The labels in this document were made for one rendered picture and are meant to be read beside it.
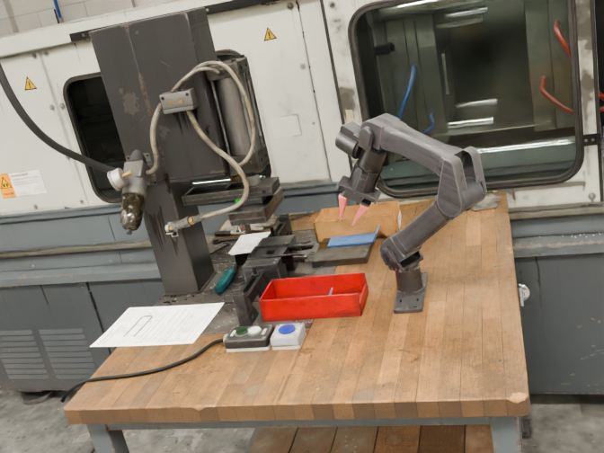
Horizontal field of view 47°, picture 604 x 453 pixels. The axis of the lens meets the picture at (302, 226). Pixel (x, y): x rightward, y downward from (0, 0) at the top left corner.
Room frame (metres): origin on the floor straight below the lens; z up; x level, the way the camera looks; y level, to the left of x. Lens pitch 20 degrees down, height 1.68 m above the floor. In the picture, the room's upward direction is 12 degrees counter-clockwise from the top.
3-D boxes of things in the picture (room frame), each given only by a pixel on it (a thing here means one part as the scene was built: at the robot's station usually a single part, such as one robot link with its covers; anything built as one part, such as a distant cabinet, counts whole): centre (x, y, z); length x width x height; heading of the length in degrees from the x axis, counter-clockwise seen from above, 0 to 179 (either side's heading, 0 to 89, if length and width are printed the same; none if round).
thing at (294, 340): (1.42, 0.08, 0.90); 0.07 x 0.07 x 0.06; 72
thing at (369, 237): (1.91, -0.14, 0.93); 0.15 x 0.07 x 0.03; 74
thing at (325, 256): (1.87, -0.11, 0.91); 0.17 x 0.16 x 0.02; 162
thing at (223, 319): (1.85, 0.17, 0.88); 0.65 x 0.50 x 0.03; 162
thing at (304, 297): (1.56, 0.01, 0.93); 0.25 x 0.12 x 0.06; 72
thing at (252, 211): (1.81, 0.17, 1.22); 0.26 x 0.18 x 0.30; 72
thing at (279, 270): (1.80, 0.10, 0.94); 0.20 x 0.10 x 0.07; 162
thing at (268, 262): (1.80, 0.10, 0.98); 0.20 x 0.10 x 0.01; 162
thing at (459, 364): (1.72, -0.04, 0.45); 1.12 x 0.99 x 0.90; 162
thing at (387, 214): (2.02, -0.17, 0.93); 0.25 x 0.13 x 0.08; 72
